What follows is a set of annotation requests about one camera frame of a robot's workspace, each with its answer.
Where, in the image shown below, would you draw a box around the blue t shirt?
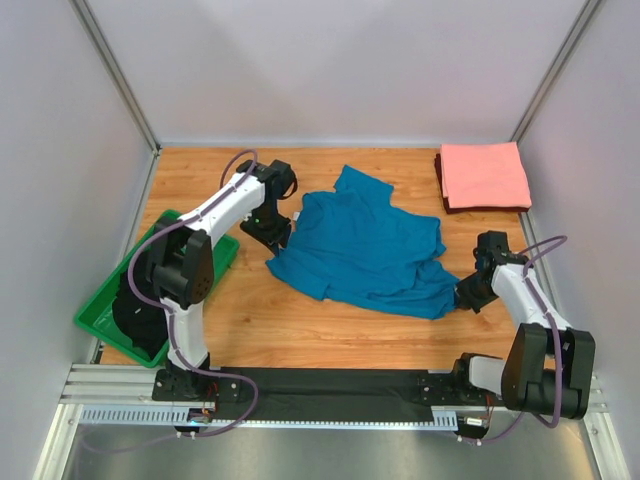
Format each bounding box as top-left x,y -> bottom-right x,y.
266,166 -> 458,320

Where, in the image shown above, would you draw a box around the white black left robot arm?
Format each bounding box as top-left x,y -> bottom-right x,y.
127,150 -> 298,378

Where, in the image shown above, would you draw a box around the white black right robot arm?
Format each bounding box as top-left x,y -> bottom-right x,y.
453,231 -> 596,427

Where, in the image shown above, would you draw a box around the black t shirts in tray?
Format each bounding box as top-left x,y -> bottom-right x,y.
112,268 -> 168,359

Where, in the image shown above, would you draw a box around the folded pink t shirt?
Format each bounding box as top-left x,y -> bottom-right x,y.
439,142 -> 532,208

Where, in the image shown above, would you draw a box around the black front mounting strip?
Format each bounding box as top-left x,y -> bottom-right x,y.
224,368 -> 435,423

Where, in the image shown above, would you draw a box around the green plastic tray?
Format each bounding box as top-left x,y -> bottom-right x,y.
74,253 -> 208,368

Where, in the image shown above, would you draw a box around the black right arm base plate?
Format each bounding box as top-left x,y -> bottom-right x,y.
417,371 -> 503,407

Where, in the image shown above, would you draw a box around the slotted aluminium cable rail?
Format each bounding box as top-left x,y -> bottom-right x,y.
79,403 -> 461,431

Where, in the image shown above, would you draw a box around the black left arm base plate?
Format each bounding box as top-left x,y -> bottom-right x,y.
151,368 -> 218,402

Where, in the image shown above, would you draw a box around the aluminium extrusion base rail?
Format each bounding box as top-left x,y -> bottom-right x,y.
59,363 -> 609,412

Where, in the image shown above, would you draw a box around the aluminium frame post left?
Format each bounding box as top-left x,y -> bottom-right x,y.
69,0 -> 161,154

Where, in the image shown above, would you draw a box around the aluminium frame post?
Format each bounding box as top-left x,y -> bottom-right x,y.
69,0 -> 161,154
510,0 -> 605,143

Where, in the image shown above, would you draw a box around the aluminium frame post right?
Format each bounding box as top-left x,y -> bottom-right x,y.
510,0 -> 605,143

